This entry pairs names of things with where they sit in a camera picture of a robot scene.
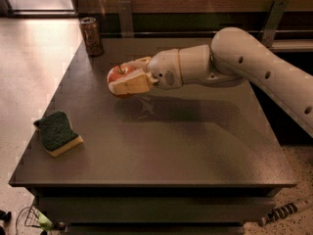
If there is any red apple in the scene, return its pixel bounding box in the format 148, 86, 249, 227
107, 65, 135, 99

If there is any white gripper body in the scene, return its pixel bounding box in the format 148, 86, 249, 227
148, 45, 210, 89

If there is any wire basket with green item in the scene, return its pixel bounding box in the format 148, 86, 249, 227
15, 205, 53, 235

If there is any green and yellow sponge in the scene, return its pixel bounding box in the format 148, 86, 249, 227
33, 111, 83, 158

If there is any metal bracket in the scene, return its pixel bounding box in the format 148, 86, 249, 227
258, 0, 290, 48
117, 0, 134, 38

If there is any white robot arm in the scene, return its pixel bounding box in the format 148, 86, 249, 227
107, 27, 313, 136

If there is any brown soda can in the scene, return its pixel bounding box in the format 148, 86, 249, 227
79, 17, 104, 56

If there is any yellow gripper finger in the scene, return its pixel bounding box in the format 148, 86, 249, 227
122, 57, 151, 71
110, 70, 158, 95

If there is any black object on floor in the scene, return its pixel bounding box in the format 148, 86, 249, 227
0, 211, 12, 235

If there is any left metal bracket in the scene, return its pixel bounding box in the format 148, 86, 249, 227
117, 0, 134, 38

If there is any right metal bracket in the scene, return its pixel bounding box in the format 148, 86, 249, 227
258, 0, 290, 48

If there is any striped black white stick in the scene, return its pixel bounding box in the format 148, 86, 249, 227
258, 196, 313, 226

